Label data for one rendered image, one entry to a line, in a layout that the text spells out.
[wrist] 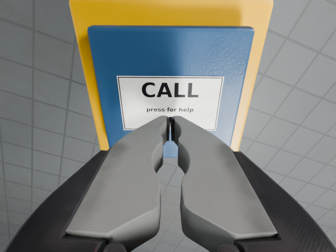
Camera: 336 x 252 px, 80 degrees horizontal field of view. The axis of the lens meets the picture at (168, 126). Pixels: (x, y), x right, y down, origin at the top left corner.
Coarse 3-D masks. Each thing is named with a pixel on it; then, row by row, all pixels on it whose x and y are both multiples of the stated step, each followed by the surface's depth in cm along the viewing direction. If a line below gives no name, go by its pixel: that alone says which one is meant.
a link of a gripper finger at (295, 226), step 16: (240, 160) 9; (256, 176) 8; (256, 192) 7; (272, 192) 7; (272, 208) 7; (288, 208) 7; (288, 224) 6; (304, 224) 6; (240, 240) 6; (256, 240) 6; (272, 240) 6; (288, 240) 6; (304, 240) 6; (320, 240) 6
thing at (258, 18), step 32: (96, 0) 12; (128, 0) 12; (160, 0) 12; (192, 0) 12; (224, 0) 12; (256, 0) 12; (256, 32) 13; (256, 64) 14; (96, 96) 16; (96, 128) 18
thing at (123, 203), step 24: (168, 120) 12; (120, 144) 10; (144, 144) 10; (120, 168) 8; (144, 168) 8; (96, 192) 7; (120, 192) 7; (144, 192) 7; (96, 216) 6; (120, 216) 6; (144, 216) 6; (120, 240) 6; (144, 240) 7
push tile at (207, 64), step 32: (96, 32) 12; (128, 32) 12; (160, 32) 12; (192, 32) 12; (224, 32) 12; (96, 64) 13; (128, 64) 13; (160, 64) 13; (192, 64) 13; (224, 64) 13; (128, 96) 14; (160, 96) 14; (192, 96) 14; (224, 96) 14; (128, 128) 15; (224, 128) 15
